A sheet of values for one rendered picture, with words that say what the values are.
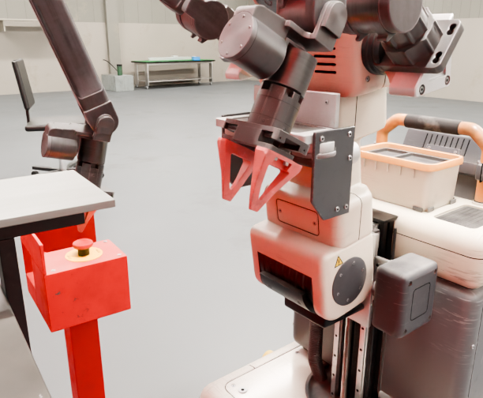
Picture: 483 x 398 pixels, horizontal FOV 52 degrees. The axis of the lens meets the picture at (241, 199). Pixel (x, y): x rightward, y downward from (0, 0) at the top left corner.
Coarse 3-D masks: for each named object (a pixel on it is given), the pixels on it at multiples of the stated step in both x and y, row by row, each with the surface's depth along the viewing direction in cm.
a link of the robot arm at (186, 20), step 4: (224, 4) 102; (228, 8) 101; (228, 12) 102; (232, 12) 102; (184, 16) 101; (188, 16) 99; (232, 16) 102; (184, 20) 102; (188, 20) 100; (184, 24) 103; (188, 24) 101; (188, 28) 103; (192, 28) 100; (192, 32) 105; (192, 36) 105; (200, 40) 102; (204, 40) 102
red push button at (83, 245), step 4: (76, 240) 99; (80, 240) 99; (84, 240) 99; (88, 240) 99; (76, 244) 97; (80, 244) 97; (84, 244) 97; (88, 244) 98; (92, 244) 99; (76, 248) 97; (80, 248) 97; (84, 248) 97; (88, 248) 98; (80, 252) 98; (84, 252) 98; (88, 252) 99
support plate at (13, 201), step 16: (32, 176) 72; (48, 176) 72; (64, 176) 72; (80, 176) 72; (0, 192) 65; (16, 192) 65; (32, 192) 65; (48, 192) 65; (64, 192) 65; (80, 192) 65; (96, 192) 65; (0, 208) 58; (16, 208) 58; (32, 208) 58; (48, 208) 58; (64, 208) 58; (80, 208) 60; (96, 208) 61; (0, 224) 55; (16, 224) 56
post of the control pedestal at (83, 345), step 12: (84, 324) 105; (96, 324) 107; (72, 336) 104; (84, 336) 106; (96, 336) 108; (72, 348) 105; (84, 348) 107; (96, 348) 108; (72, 360) 107; (84, 360) 108; (96, 360) 109; (72, 372) 110; (84, 372) 108; (96, 372) 110; (72, 384) 112; (84, 384) 109; (96, 384) 111; (84, 396) 110; (96, 396) 112
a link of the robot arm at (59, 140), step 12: (84, 120) 105; (96, 120) 99; (108, 120) 99; (48, 132) 97; (60, 132) 98; (72, 132) 99; (84, 132) 100; (96, 132) 99; (108, 132) 100; (48, 144) 97; (60, 144) 98; (72, 144) 100; (48, 156) 99; (60, 156) 100; (72, 156) 101
